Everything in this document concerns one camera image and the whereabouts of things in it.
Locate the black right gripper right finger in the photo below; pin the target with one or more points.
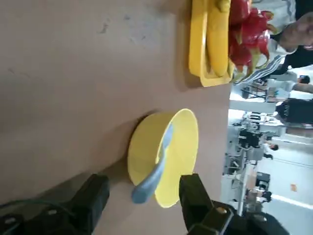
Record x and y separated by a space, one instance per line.
195 195

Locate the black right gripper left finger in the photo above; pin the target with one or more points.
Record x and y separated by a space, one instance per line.
93 195

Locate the light blue plastic spoon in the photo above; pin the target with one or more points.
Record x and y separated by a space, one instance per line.
151 181

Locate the yellow bowl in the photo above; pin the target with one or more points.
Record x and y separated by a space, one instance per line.
181 147

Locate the person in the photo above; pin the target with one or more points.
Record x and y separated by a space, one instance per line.
270 151

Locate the yellow banana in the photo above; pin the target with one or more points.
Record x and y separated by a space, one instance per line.
217 44

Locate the yellow plastic tray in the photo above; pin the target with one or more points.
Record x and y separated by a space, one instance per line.
195 36

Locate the red dragon fruit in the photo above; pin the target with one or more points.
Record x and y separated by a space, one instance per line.
244 41

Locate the red apple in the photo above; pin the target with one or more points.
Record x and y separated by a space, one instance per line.
240 11

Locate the yellow-green starfruit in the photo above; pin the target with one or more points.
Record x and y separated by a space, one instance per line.
223 5

